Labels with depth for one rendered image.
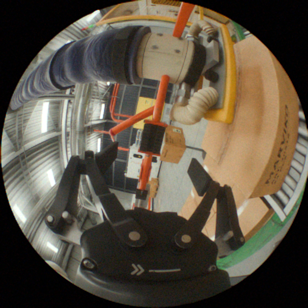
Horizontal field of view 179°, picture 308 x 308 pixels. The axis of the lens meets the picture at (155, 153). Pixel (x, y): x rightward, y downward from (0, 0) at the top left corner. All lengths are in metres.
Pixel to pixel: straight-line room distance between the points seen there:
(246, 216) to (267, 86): 0.71
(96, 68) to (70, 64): 0.10
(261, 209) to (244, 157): 0.47
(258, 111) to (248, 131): 0.08
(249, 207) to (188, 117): 0.70
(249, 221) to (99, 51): 0.99
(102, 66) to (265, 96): 0.43
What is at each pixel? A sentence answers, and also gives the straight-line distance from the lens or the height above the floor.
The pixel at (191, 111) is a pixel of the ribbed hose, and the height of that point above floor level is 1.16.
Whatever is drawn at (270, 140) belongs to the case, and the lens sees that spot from 0.31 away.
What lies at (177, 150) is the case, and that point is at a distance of 1.79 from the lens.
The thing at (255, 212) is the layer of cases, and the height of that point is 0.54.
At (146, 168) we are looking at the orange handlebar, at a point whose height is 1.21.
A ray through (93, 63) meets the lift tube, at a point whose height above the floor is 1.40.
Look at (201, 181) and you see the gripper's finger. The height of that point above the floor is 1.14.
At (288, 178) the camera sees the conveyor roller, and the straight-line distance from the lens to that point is 0.68.
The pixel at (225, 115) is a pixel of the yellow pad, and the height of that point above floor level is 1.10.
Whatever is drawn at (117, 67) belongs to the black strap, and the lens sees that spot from 0.28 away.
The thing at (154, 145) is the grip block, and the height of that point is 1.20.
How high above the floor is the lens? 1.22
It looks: 4 degrees down
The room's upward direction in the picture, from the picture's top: 79 degrees counter-clockwise
